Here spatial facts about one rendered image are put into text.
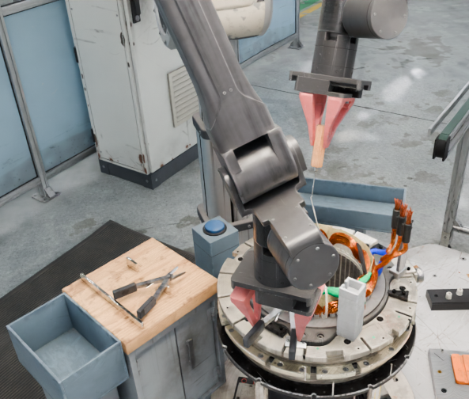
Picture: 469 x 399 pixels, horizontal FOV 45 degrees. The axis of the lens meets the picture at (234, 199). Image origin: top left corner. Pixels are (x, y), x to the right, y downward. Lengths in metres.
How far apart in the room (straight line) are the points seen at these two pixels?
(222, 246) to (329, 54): 0.51
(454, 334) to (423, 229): 1.69
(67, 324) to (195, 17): 0.67
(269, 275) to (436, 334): 0.72
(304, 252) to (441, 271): 0.96
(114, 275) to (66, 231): 2.09
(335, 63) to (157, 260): 0.49
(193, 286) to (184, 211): 2.13
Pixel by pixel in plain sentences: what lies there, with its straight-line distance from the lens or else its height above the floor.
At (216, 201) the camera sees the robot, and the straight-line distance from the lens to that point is 1.33.
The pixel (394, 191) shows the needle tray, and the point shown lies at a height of 1.06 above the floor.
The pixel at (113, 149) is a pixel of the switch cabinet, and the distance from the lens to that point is 3.40.
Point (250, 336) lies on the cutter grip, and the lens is 0.74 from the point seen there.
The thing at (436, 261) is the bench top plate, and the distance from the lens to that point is 1.52.
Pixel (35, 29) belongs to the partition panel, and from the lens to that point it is 3.25.
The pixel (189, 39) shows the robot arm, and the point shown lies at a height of 1.55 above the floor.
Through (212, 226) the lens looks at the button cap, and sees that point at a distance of 1.15.
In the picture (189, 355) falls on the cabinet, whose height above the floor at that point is 0.94.
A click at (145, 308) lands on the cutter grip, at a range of 0.92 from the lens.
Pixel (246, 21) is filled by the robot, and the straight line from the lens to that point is 1.15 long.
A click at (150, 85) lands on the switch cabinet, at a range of 3.12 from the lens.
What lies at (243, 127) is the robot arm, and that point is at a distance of 0.56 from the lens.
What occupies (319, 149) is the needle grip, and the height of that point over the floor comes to 1.33.
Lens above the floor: 1.71
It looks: 33 degrees down
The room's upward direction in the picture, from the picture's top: 4 degrees counter-clockwise
